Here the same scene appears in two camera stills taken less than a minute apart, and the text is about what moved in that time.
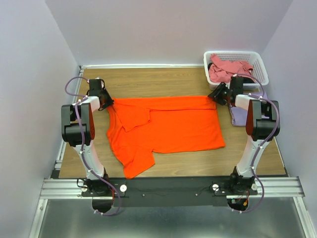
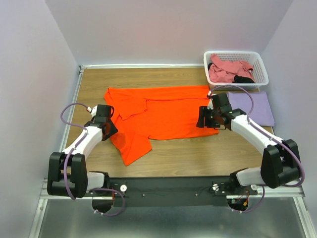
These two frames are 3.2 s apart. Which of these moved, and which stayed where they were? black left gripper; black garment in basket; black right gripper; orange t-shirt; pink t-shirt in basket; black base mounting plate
Moved: orange t-shirt; black right gripper; black left gripper
Stayed: pink t-shirt in basket; black garment in basket; black base mounting plate
